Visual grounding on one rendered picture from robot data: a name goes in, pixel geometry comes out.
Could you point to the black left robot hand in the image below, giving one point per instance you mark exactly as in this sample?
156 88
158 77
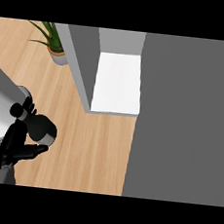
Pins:
11 146

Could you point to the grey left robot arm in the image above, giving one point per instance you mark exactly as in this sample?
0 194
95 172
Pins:
3 175

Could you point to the grey open cabinet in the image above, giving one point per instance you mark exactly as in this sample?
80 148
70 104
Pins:
116 85

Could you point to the dark grey cabinet door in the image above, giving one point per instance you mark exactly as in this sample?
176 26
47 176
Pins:
184 121

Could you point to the green plant in pot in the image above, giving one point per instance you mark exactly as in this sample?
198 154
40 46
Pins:
54 44

